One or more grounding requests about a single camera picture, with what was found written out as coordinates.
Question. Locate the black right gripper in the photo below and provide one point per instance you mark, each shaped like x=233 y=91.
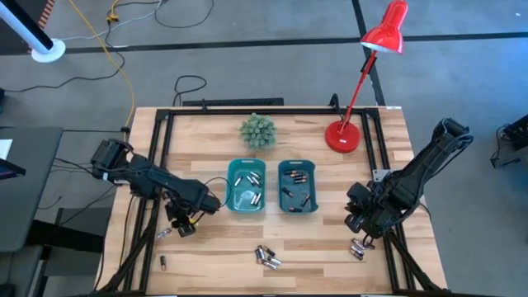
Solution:
x=367 y=210

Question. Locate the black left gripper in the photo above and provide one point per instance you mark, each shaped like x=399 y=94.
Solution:
x=183 y=212

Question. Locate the light teal plastic bin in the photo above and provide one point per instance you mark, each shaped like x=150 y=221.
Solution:
x=243 y=191

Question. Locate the dark teal plastic bin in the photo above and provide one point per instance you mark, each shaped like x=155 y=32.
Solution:
x=298 y=190

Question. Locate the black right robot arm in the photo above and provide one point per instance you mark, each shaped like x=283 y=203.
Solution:
x=429 y=165

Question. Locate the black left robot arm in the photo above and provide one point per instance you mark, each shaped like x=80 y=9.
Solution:
x=144 y=179

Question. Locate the red desk lamp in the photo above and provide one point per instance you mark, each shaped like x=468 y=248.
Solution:
x=342 y=138

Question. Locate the artificial green potted plant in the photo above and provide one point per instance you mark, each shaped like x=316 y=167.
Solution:
x=258 y=131

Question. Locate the black bar behind table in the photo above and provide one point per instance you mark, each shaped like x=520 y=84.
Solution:
x=231 y=102

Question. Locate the dark grey desk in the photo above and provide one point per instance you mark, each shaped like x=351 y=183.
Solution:
x=29 y=198

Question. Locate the black equipment box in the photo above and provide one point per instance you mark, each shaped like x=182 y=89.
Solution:
x=517 y=134

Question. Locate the dark tablet device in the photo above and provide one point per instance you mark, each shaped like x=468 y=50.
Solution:
x=10 y=169

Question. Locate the white paper sheet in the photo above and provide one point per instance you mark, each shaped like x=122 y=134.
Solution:
x=4 y=149

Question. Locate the white round-base floor stand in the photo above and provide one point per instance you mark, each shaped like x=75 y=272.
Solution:
x=48 y=51

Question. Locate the black metal table frame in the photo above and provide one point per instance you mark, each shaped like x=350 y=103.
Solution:
x=268 y=111

